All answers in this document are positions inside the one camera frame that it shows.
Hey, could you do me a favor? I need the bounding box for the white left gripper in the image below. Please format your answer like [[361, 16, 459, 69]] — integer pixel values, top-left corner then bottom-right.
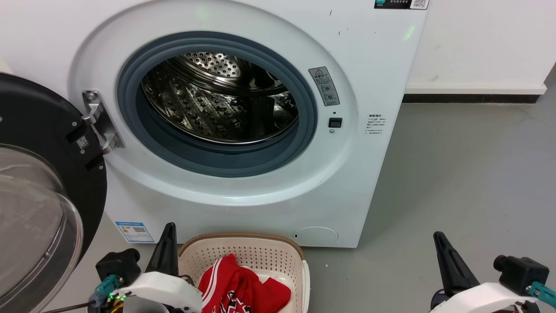
[[112, 223, 203, 313]]

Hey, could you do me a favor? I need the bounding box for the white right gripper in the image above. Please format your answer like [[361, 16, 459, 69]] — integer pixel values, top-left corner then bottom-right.
[[429, 232, 541, 313]]

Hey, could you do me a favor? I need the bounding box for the red garment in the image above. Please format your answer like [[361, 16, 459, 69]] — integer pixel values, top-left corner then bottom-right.
[[198, 254, 291, 313]]

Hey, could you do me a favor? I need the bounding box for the beige perforated laundry basket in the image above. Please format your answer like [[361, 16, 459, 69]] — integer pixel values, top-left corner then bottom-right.
[[177, 233, 311, 313]]

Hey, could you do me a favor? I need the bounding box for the stainless steel washing machine drum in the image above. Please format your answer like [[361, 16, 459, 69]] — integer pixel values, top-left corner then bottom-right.
[[141, 52, 300, 144]]

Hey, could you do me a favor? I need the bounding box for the black washer door with glass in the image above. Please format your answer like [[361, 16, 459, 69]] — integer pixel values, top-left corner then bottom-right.
[[0, 72, 108, 313]]

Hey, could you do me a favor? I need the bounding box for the blue energy label sticker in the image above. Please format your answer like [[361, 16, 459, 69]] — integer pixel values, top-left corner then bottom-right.
[[115, 222, 156, 243]]

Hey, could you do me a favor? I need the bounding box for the grey rubber door gasket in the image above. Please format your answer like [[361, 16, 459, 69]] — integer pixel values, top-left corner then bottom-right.
[[116, 31, 318, 178]]

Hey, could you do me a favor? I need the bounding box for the white front-load washing machine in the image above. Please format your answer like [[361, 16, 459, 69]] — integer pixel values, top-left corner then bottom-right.
[[0, 0, 430, 248]]

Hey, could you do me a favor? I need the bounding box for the round white filter cover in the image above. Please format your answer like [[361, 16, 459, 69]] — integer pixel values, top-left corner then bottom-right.
[[292, 226, 339, 245]]

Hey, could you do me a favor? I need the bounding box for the silver metal door hinge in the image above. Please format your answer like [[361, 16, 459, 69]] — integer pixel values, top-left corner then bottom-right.
[[83, 90, 125, 154]]

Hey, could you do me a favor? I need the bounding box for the grey warning sticker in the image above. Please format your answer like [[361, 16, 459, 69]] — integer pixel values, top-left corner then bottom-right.
[[308, 67, 341, 107]]

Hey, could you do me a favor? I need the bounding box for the black QR code sticker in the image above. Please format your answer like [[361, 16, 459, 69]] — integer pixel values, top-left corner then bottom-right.
[[374, 0, 430, 10]]

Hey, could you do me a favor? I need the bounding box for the teal cable connector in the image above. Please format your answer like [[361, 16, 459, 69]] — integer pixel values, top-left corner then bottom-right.
[[89, 275, 122, 307], [526, 281, 556, 307]]

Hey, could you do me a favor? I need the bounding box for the thin black cable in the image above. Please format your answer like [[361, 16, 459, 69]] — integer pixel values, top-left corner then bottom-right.
[[41, 301, 98, 313]]

